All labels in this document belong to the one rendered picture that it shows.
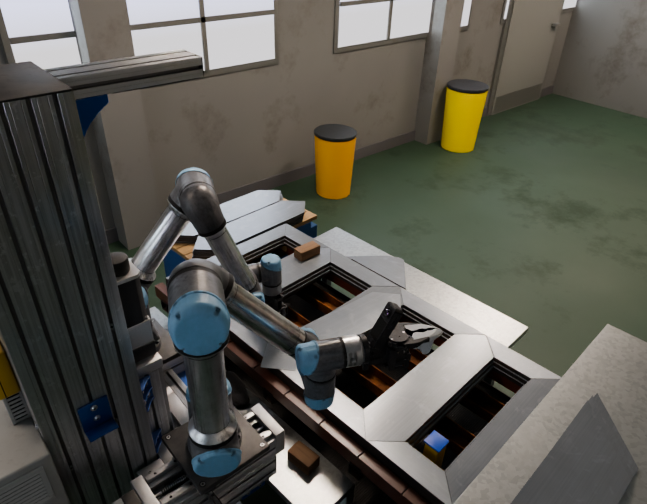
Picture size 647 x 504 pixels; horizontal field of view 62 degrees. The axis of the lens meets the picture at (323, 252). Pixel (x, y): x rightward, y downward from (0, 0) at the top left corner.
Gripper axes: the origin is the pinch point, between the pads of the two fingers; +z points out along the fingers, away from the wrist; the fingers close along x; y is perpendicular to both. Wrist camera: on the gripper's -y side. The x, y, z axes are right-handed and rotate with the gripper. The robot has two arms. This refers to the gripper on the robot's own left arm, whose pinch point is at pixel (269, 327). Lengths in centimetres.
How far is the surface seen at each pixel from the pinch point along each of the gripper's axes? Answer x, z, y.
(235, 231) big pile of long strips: 38, 2, -73
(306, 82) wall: 238, -6, -229
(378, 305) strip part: 44.4, 0.8, 20.3
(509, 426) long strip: 27, 1, 92
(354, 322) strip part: 28.4, 0.8, 20.7
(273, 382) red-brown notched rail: -15.2, 4.8, 19.9
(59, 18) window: 35, -79, -242
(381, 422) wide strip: -3, 1, 61
